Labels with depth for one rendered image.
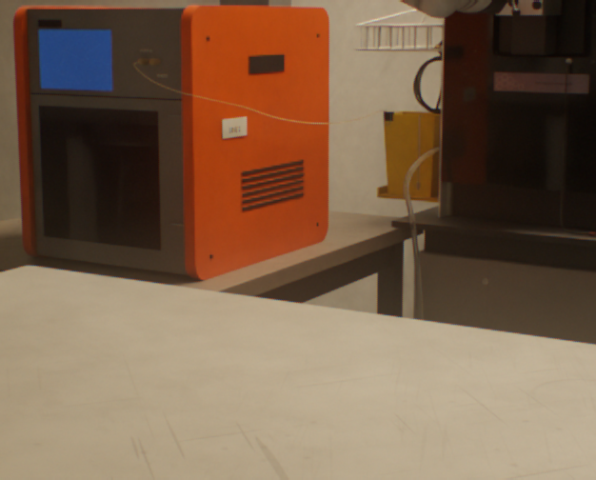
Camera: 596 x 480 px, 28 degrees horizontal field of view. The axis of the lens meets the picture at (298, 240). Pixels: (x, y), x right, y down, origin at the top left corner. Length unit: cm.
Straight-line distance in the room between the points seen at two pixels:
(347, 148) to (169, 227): 184
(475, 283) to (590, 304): 22
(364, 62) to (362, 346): 284
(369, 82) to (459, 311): 150
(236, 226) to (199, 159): 16
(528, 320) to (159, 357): 146
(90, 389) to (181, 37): 115
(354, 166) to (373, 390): 296
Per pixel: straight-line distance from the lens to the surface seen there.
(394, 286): 241
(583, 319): 214
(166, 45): 184
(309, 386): 71
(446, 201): 230
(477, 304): 221
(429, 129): 230
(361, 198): 365
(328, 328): 84
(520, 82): 219
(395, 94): 356
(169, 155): 185
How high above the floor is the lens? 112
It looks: 11 degrees down
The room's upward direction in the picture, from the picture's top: straight up
